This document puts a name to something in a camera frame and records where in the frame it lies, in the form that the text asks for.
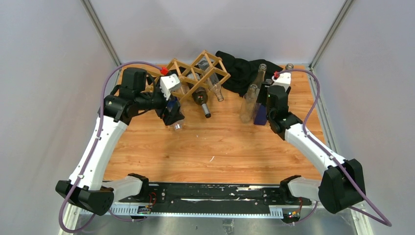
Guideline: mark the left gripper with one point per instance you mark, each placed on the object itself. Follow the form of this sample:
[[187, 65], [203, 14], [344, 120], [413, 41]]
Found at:
[[169, 117]]

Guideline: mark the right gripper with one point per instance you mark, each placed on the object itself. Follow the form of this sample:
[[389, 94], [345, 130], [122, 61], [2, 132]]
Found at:
[[262, 96]]

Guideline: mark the blue square bottle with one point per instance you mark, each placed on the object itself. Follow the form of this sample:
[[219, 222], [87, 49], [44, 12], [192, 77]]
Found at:
[[176, 117], [260, 110]]

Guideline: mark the clear bottle with white label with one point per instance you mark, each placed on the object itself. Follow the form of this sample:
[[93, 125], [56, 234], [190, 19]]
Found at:
[[259, 77]]

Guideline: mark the dark green bottle silver foil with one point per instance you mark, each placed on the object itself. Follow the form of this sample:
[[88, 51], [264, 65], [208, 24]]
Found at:
[[200, 97]]

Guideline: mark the clear bottle with black label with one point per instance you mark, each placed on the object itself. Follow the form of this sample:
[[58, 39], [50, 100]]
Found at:
[[287, 69]]

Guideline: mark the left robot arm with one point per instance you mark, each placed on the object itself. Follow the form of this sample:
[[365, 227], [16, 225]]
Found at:
[[138, 92]]

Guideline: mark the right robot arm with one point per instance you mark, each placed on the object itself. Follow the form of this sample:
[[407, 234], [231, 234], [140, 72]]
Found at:
[[317, 155]]

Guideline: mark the wooden lattice wine rack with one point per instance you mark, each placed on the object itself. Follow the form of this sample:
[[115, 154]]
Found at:
[[191, 76]]

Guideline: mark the black cloth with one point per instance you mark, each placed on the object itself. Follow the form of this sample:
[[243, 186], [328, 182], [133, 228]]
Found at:
[[243, 72]]

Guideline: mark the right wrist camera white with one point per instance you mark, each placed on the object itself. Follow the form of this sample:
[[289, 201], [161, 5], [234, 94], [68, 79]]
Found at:
[[280, 82]]

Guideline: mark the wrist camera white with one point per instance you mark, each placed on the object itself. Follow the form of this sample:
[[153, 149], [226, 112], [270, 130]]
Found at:
[[280, 82], [169, 84]]

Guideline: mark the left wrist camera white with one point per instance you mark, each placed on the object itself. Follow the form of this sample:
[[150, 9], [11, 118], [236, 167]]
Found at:
[[169, 84]]

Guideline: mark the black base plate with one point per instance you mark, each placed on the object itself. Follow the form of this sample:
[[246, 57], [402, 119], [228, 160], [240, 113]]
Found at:
[[214, 199]]

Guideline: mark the aluminium frame rail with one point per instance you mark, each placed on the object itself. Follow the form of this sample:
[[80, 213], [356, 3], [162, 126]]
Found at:
[[99, 202]]

